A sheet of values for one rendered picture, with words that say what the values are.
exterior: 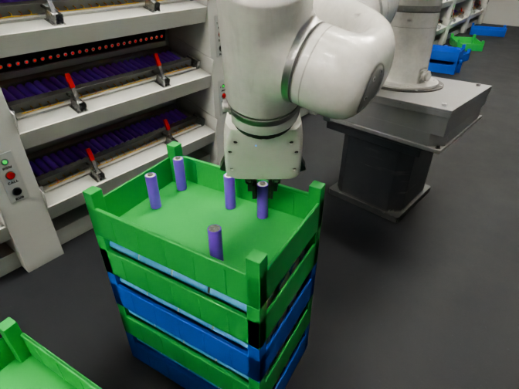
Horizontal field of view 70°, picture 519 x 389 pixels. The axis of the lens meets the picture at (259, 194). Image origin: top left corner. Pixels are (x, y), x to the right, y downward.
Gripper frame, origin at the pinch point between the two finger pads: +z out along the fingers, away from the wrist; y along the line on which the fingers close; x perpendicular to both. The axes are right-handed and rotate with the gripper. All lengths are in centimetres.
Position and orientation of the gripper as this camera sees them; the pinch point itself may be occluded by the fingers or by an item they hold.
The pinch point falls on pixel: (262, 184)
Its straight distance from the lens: 57.1
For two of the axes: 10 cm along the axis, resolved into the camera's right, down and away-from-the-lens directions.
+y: 10.0, 0.0, 0.0
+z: 0.0, 5.3, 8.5
